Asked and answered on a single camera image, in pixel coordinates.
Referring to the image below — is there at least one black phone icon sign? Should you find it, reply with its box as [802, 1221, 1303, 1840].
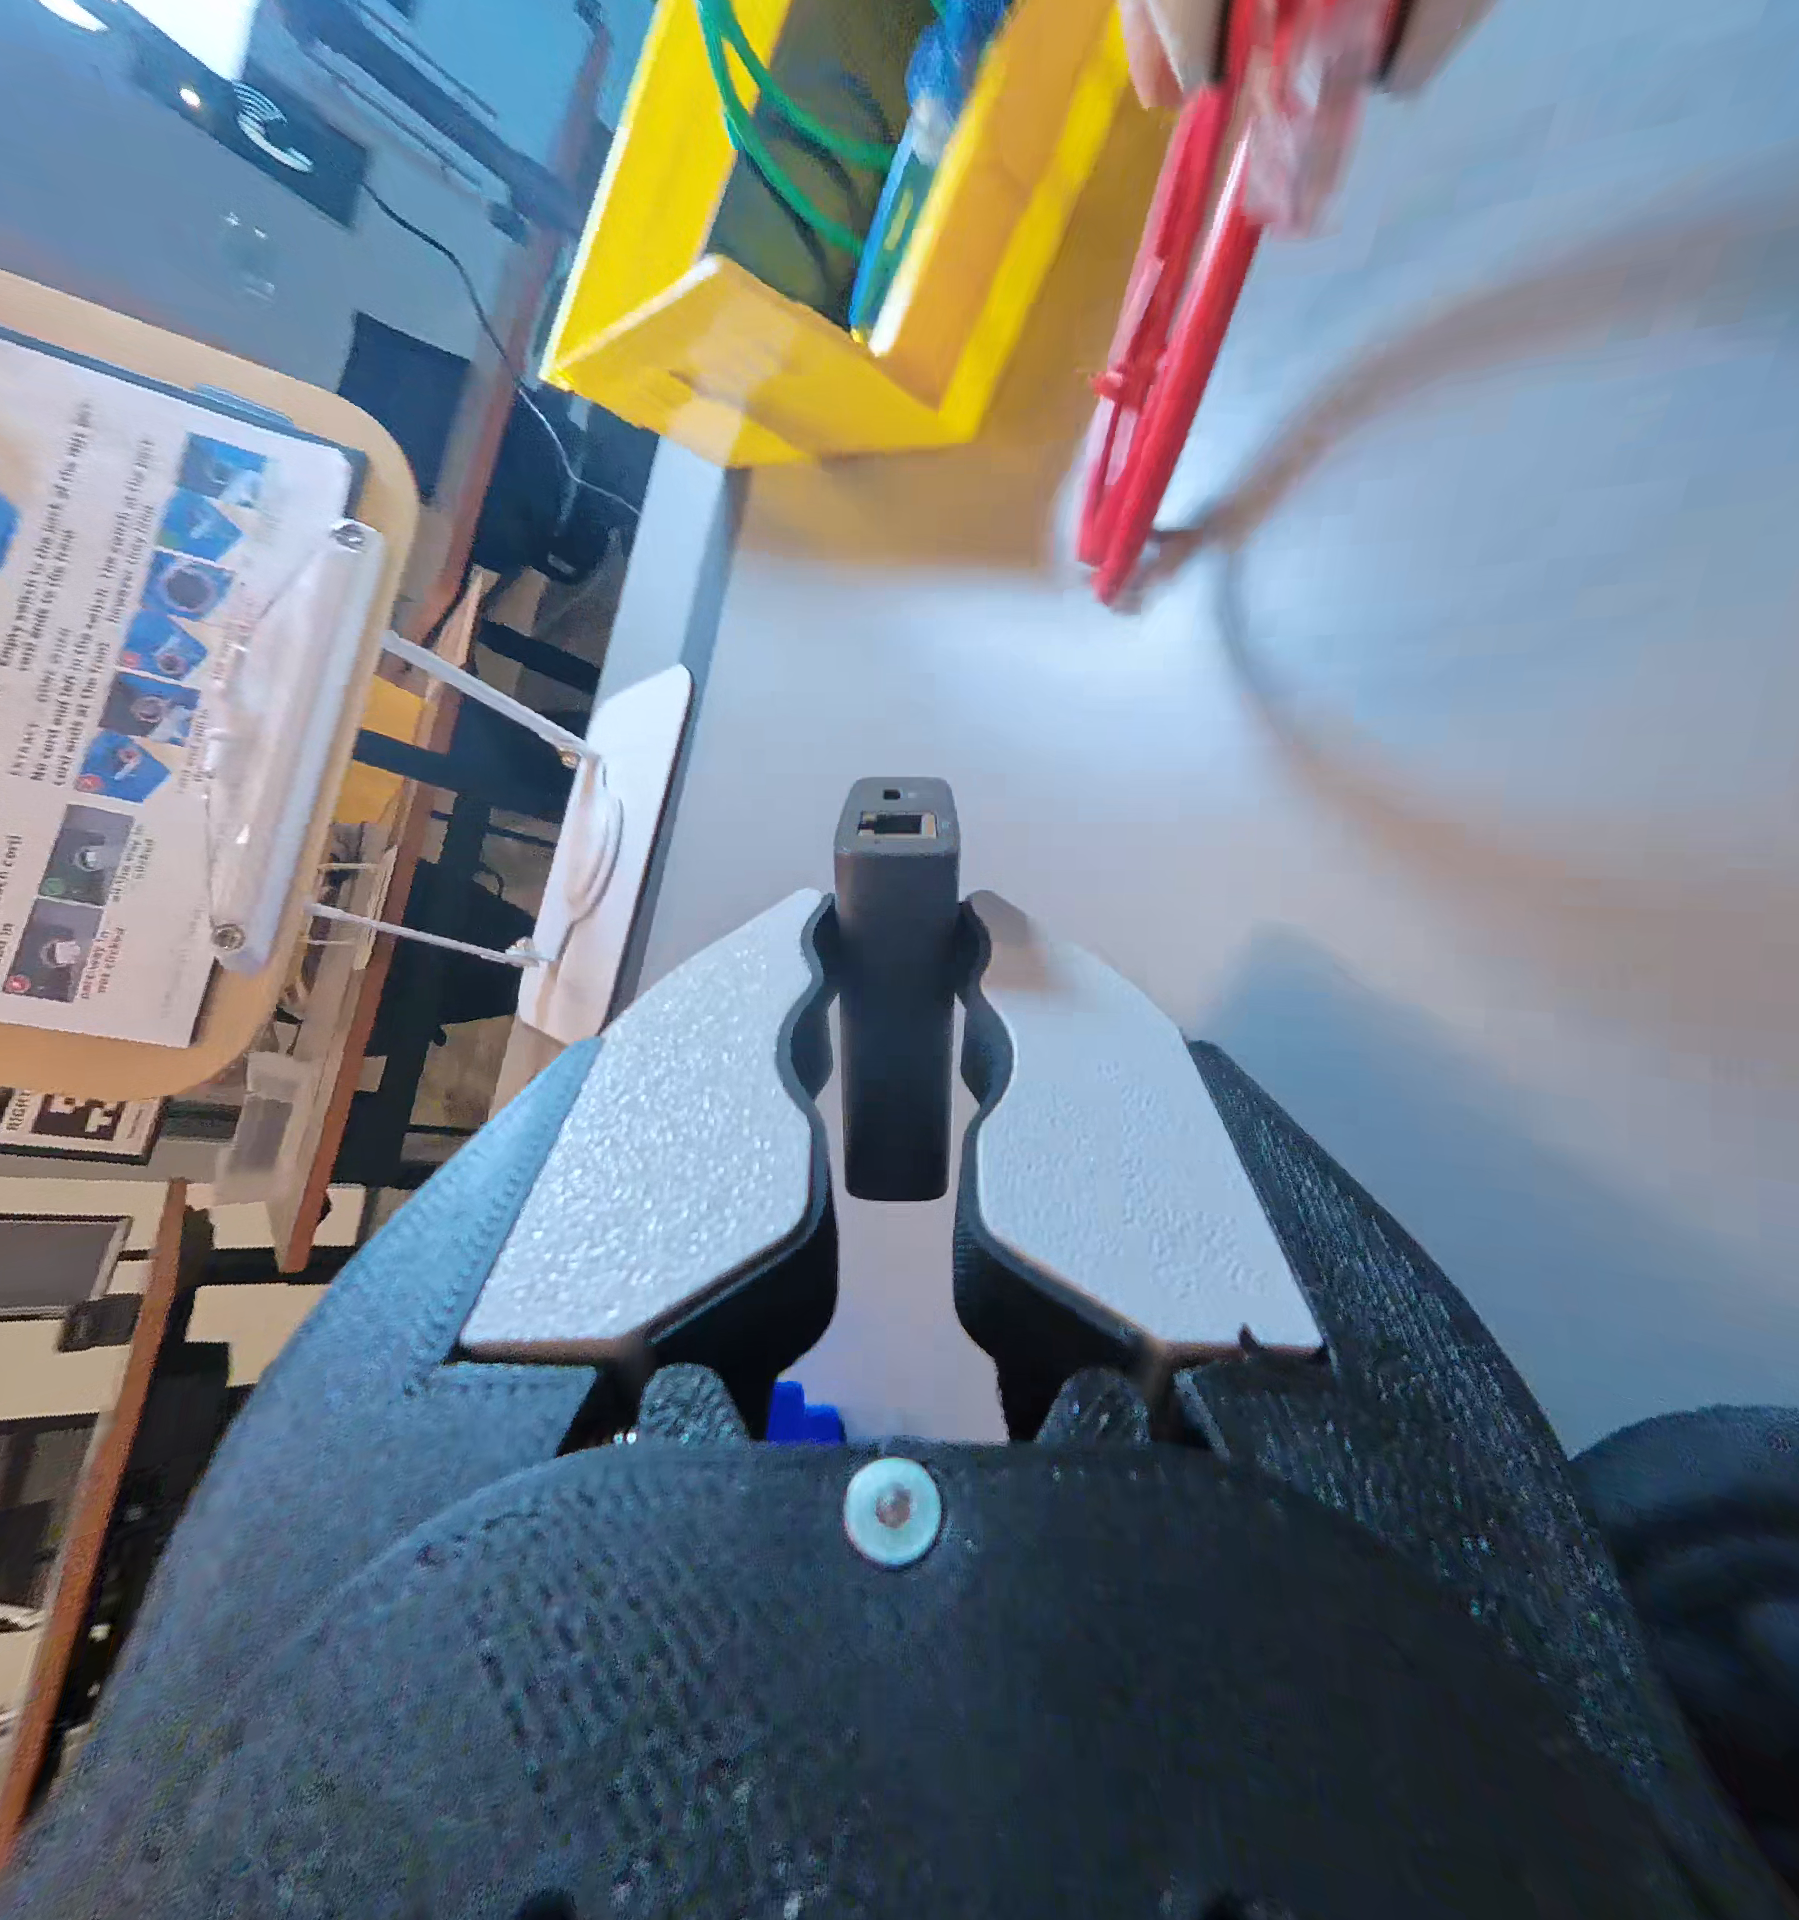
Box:
[209, 64, 367, 225]

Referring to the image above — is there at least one black ethernet port adapter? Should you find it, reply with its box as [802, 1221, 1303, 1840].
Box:
[832, 777, 963, 1200]

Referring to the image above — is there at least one green ethernet cable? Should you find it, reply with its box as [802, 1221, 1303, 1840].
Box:
[696, 0, 916, 264]

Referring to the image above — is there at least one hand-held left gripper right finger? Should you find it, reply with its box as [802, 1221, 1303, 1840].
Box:
[956, 890, 1327, 1369]

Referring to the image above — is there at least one printed instruction sheet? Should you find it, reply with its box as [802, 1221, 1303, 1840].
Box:
[0, 315, 358, 1051]

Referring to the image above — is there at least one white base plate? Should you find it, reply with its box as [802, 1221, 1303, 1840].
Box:
[517, 665, 696, 1045]

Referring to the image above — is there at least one black square box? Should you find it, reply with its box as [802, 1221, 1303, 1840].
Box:
[338, 313, 464, 452]

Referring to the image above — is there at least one red ethernet cable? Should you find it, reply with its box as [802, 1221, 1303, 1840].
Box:
[1072, 0, 1403, 607]

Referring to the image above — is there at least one thin black power cable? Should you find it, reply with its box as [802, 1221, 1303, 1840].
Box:
[367, 179, 649, 517]

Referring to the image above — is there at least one small yellow box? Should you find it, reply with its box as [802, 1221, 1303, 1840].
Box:
[338, 674, 437, 819]

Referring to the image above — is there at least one dark cloth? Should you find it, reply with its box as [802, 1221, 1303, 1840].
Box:
[1566, 1401, 1799, 1920]

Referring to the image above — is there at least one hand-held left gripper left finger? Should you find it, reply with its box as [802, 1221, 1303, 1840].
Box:
[458, 887, 841, 1369]

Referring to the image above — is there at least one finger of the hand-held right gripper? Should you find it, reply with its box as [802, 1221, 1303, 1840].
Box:
[1372, 0, 1506, 94]
[1116, 0, 1239, 111]

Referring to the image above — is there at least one yellow plastic bin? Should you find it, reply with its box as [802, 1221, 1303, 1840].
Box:
[541, 0, 1139, 471]

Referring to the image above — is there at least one clear acrylic plate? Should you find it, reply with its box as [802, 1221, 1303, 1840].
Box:
[198, 515, 391, 978]

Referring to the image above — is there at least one blue ethernet cable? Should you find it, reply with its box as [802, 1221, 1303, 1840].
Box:
[847, 0, 1022, 331]

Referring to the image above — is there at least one thin metal rod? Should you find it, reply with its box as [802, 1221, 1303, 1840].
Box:
[306, 896, 553, 966]
[380, 628, 598, 762]

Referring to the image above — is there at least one black white marker tag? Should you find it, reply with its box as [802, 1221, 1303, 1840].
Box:
[0, 1087, 168, 1163]

